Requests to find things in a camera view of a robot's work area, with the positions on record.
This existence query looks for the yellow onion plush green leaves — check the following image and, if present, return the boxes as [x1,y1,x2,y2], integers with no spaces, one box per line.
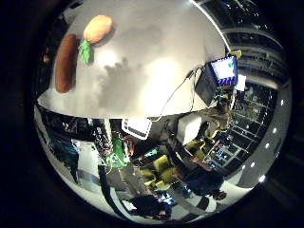
[78,14,114,64]

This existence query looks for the white rectangular tray device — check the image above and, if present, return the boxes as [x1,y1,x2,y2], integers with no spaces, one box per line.
[121,117,153,141]

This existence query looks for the white box cabinet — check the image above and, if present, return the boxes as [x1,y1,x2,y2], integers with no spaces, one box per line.
[176,113,203,145]

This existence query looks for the yellow green chair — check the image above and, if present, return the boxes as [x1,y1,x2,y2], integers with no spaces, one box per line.
[152,154,179,179]
[185,140,207,161]

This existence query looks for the bright green bag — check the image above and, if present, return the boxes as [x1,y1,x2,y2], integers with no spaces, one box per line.
[106,138,130,168]

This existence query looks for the laptop with blue screen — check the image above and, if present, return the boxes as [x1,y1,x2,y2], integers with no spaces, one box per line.
[194,54,239,107]

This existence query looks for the person in dark clothes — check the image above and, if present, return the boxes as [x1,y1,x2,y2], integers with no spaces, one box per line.
[160,118,229,202]

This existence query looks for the person in black top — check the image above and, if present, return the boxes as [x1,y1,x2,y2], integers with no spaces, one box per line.
[128,194,174,221]

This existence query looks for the teal blue equipment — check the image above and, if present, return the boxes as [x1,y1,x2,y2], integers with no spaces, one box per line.
[47,136,80,179]

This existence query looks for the brown sausage plush toy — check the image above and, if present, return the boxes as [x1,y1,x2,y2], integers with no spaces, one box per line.
[54,33,79,94]

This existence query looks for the white cable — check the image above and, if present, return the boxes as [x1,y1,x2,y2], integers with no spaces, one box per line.
[151,66,204,124]

